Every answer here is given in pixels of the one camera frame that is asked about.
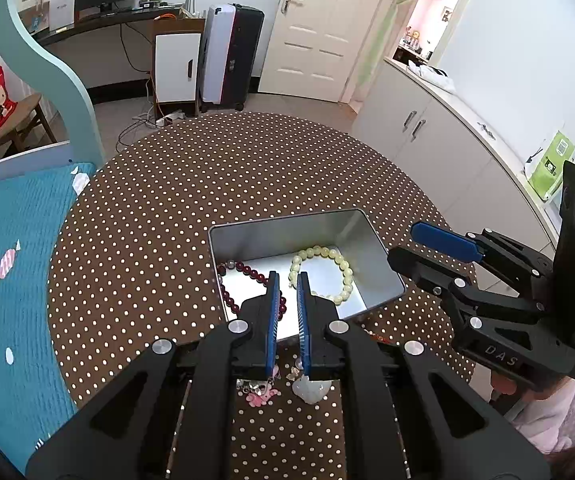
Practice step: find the teal curved bed frame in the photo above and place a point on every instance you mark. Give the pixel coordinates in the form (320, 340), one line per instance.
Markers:
(67, 75)

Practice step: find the green packet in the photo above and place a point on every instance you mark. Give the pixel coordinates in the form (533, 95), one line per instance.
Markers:
(552, 165)

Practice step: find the wooden stool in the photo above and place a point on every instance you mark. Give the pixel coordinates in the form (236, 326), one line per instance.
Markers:
(27, 115)

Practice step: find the bunch of keys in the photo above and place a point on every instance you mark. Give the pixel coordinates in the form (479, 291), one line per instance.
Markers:
(487, 131)

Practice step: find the brown polka dot tablecloth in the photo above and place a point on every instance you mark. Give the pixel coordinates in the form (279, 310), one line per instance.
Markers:
(167, 200)

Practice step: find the person's right forearm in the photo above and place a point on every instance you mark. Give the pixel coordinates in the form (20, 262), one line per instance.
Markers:
(552, 415)

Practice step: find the white power strip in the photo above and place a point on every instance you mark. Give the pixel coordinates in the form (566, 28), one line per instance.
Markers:
(170, 119)

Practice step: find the white folded cloth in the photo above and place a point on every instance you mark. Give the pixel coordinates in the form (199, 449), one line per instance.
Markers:
(432, 76)

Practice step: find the blue candy print blanket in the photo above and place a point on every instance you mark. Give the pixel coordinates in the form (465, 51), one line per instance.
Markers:
(22, 270)

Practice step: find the dark curved desk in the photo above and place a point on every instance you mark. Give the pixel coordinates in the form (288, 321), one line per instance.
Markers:
(102, 22)

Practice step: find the white and black suitcase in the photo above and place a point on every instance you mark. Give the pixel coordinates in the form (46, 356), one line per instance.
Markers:
(222, 55)

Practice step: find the silver metal tin box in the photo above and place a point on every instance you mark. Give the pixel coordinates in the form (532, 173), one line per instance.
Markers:
(312, 232)

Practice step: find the white small cabinet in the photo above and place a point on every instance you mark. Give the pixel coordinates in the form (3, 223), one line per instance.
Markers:
(175, 65)

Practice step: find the translucent white pendant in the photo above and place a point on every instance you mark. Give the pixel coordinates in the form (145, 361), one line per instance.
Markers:
(310, 390)

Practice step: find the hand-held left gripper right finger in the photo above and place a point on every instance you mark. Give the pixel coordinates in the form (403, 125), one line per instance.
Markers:
(303, 320)

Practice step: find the cream panel door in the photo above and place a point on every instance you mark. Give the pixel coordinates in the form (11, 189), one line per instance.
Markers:
(317, 35)

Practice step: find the person's right hand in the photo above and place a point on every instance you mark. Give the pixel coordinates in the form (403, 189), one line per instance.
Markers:
(503, 387)

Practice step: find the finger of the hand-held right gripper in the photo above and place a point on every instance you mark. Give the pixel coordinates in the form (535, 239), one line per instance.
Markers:
(417, 262)
(442, 239)

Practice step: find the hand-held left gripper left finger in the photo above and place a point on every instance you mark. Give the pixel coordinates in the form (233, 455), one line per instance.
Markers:
(272, 320)

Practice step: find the white counter cabinet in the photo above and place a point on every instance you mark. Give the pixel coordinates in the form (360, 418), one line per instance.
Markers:
(442, 145)

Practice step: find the white box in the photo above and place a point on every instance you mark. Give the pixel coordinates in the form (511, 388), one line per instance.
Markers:
(61, 10)

